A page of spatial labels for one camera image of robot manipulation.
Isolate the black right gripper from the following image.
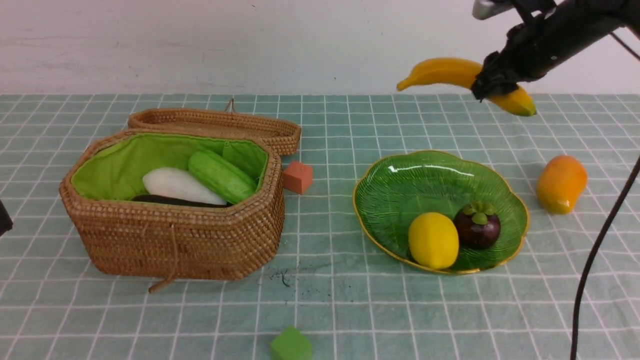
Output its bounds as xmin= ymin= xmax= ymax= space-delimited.
xmin=471 ymin=10 xmax=560 ymax=101

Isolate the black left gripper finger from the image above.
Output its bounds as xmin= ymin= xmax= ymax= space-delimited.
xmin=0 ymin=200 xmax=14 ymax=237

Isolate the yellow banana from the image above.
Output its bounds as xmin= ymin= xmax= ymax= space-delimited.
xmin=396 ymin=57 xmax=537 ymax=117

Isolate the dark purple mangosteen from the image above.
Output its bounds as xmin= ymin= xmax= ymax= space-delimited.
xmin=453 ymin=201 xmax=502 ymax=250

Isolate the purple eggplant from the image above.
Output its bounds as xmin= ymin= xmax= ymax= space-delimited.
xmin=130 ymin=194 xmax=231 ymax=208

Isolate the yellow lemon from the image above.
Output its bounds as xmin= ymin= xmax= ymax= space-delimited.
xmin=407 ymin=212 xmax=460 ymax=271

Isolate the white radish with green stem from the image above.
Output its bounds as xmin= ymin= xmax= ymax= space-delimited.
xmin=142 ymin=167 xmax=227 ymax=206

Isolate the light green cucumber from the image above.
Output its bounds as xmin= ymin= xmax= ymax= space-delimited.
xmin=187 ymin=150 xmax=258 ymax=205

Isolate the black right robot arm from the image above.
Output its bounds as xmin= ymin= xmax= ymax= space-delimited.
xmin=471 ymin=0 xmax=640 ymax=100

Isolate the orange mango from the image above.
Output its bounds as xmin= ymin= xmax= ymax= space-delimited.
xmin=535 ymin=155 xmax=589 ymax=215

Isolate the woven wicker basket green lining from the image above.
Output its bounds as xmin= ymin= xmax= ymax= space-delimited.
xmin=59 ymin=129 xmax=286 ymax=294

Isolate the green leaf-shaped glass plate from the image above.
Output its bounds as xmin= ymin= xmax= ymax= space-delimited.
xmin=352 ymin=150 xmax=530 ymax=275

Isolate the woven wicker basket lid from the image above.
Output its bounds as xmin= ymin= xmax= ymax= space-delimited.
xmin=127 ymin=99 xmax=302 ymax=157

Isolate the orange-red cube block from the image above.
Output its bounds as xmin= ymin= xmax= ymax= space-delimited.
xmin=282 ymin=161 xmax=314 ymax=195

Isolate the green checkered tablecloth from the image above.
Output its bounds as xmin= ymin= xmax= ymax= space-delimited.
xmin=0 ymin=94 xmax=640 ymax=360

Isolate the green cube block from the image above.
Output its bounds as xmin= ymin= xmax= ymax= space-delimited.
xmin=270 ymin=326 xmax=313 ymax=360

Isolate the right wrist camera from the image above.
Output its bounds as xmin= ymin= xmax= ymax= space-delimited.
xmin=472 ymin=0 xmax=556 ymax=21

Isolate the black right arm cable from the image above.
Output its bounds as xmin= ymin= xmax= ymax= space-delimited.
xmin=570 ymin=30 xmax=640 ymax=360

